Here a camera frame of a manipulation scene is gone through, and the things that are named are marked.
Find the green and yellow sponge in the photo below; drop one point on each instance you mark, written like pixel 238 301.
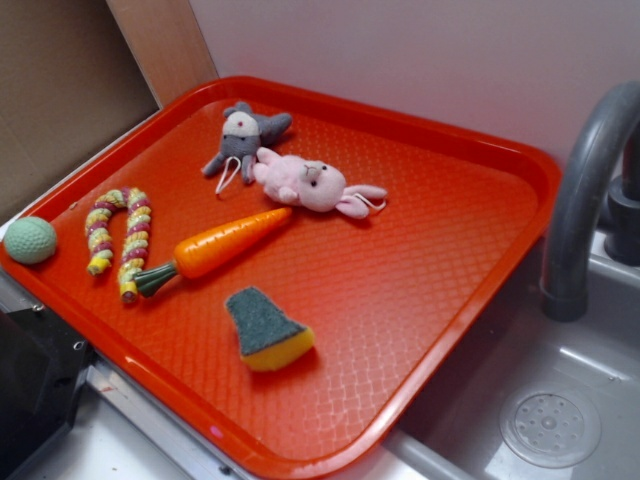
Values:
pixel 268 339

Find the orange plastic tray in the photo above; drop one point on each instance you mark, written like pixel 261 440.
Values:
pixel 387 297

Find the pink plush bunny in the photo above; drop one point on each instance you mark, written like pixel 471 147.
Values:
pixel 315 185

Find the orange plastic toy carrot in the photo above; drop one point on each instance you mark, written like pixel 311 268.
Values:
pixel 204 252

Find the grey plush mouse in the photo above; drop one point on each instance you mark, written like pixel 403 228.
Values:
pixel 243 133

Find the grey toy sink basin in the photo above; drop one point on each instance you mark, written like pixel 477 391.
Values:
pixel 451 430

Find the light green ball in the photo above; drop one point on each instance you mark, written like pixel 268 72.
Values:
pixel 30 240

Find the round sink drain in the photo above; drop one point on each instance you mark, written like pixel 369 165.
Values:
pixel 550 426

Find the brown cardboard panel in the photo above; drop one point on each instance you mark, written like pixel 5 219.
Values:
pixel 75 75

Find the grey curved faucet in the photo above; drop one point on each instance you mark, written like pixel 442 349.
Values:
pixel 601 180

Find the striped braided rope toy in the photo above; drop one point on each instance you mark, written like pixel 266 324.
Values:
pixel 136 241

